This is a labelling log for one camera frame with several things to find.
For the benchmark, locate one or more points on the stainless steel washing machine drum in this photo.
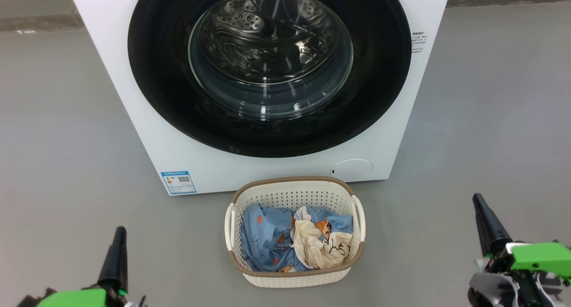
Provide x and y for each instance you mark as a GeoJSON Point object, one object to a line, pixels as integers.
{"type": "Point", "coordinates": [267, 35]}

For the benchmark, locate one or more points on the black round glass washer door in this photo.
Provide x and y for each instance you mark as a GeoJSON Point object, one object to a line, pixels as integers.
{"type": "Point", "coordinates": [156, 75]}

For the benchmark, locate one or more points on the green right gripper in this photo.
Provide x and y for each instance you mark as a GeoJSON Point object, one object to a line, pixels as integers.
{"type": "Point", "coordinates": [539, 255]}

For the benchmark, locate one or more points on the white front-load washing machine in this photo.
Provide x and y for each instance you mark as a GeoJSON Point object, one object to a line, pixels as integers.
{"type": "Point", "coordinates": [187, 164]}

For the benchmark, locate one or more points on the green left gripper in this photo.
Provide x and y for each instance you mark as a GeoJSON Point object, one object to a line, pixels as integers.
{"type": "Point", "coordinates": [76, 299]}

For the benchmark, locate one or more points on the cream basket with brown rim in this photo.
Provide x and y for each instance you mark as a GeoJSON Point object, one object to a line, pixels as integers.
{"type": "Point", "coordinates": [290, 195]}

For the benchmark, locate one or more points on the blue cartoon print garment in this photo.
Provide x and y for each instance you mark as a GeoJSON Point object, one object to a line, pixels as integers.
{"type": "Point", "coordinates": [263, 240]}

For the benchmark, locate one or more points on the round white filter cover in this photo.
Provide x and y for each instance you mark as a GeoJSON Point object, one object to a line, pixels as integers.
{"type": "Point", "coordinates": [352, 169]}

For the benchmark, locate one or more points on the cream garment with black print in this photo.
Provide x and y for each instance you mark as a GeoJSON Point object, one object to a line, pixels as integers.
{"type": "Point", "coordinates": [312, 249]}

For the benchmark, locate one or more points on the blue energy label sticker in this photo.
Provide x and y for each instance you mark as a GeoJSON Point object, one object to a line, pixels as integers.
{"type": "Point", "coordinates": [178, 183]}

